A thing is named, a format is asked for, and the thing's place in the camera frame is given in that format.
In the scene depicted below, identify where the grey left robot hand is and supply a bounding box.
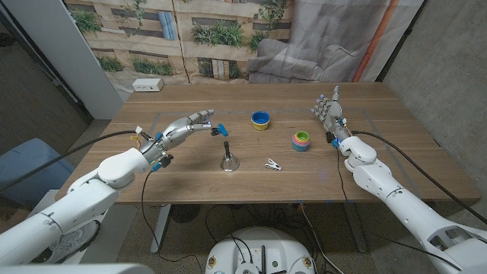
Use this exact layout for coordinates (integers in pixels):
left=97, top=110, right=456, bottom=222
left=140, top=109, right=215, bottom=164

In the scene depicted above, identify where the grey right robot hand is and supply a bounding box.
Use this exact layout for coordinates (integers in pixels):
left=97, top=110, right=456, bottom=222
left=310, top=85, right=353, bottom=144

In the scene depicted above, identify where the silver bell with black handle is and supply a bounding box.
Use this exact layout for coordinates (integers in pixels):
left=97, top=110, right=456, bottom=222
left=219, top=141, right=240, bottom=173

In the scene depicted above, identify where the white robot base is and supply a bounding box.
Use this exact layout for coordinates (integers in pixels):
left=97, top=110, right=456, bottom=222
left=204, top=227, right=316, bottom=274

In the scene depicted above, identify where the rainbow stack of toy cups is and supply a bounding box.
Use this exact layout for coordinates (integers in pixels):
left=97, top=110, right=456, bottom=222
left=291, top=130, right=311, bottom=152

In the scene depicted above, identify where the blue and yellow toy cup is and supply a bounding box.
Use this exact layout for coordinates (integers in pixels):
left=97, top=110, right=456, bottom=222
left=250, top=110, right=271, bottom=132

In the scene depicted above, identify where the white power strip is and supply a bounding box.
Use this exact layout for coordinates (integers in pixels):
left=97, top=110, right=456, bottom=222
left=132, top=78, right=164, bottom=93

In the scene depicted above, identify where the printed fabric backdrop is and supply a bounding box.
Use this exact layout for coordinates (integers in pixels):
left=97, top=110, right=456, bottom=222
left=62, top=0, right=425, bottom=102

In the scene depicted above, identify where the black round device under table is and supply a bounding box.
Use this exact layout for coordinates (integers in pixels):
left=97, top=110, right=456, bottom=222
left=170, top=204, right=201, bottom=224

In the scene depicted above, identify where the white table leg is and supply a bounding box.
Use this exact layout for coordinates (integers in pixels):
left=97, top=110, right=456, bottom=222
left=343, top=201, right=369, bottom=254
left=150, top=204, right=172, bottom=254

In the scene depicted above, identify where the grey sneaker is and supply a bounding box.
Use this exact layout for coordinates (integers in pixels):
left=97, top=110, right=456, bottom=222
left=37, top=220, right=102, bottom=264

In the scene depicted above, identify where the white robot torso edge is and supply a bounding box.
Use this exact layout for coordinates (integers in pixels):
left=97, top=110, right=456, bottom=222
left=0, top=263, right=155, bottom=274

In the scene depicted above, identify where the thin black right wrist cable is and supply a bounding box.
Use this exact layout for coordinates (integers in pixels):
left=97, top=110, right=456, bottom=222
left=336, top=146, right=463, bottom=272

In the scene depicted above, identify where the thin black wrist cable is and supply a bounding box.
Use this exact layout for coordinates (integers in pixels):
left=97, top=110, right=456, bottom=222
left=336, top=146, right=463, bottom=272
left=140, top=169, right=203, bottom=269

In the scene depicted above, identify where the thin black left wrist cable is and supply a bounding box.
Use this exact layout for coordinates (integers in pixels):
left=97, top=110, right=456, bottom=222
left=140, top=169, right=203, bottom=269

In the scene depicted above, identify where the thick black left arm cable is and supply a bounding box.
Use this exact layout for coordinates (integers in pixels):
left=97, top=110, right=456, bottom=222
left=0, top=130, right=138, bottom=193

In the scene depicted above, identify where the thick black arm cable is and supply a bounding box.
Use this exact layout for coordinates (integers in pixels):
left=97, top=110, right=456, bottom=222
left=0, top=130, right=138, bottom=193
left=352, top=130, right=487, bottom=225

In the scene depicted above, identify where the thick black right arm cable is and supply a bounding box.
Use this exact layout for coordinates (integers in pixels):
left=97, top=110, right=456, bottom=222
left=352, top=130, right=487, bottom=225

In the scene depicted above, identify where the white wall panel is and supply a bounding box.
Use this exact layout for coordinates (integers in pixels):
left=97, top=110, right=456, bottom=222
left=2, top=0, right=125, bottom=121

